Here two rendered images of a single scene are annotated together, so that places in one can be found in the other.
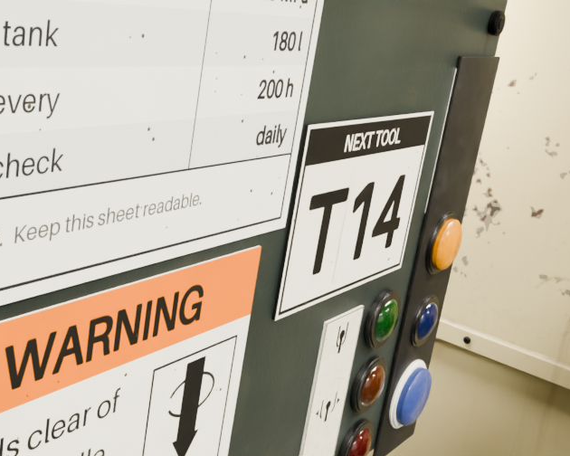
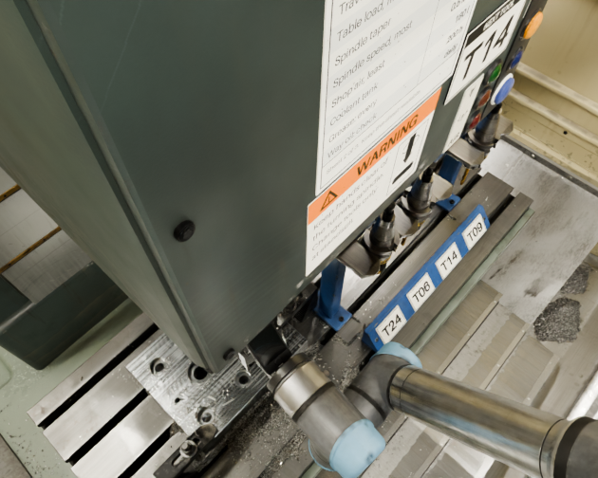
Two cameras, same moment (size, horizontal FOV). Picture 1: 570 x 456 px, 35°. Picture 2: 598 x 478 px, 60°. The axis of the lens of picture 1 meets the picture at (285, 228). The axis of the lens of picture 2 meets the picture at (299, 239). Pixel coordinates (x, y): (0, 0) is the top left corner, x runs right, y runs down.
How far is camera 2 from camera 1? 0.21 m
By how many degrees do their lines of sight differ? 44
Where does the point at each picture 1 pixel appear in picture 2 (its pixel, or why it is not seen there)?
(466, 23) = not seen: outside the picture
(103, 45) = (391, 75)
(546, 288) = not seen: outside the picture
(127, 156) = (396, 98)
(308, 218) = (463, 64)
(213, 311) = (420, 118)
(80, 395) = (376, 165)
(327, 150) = (475, 36)
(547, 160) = not seen: outside the picture
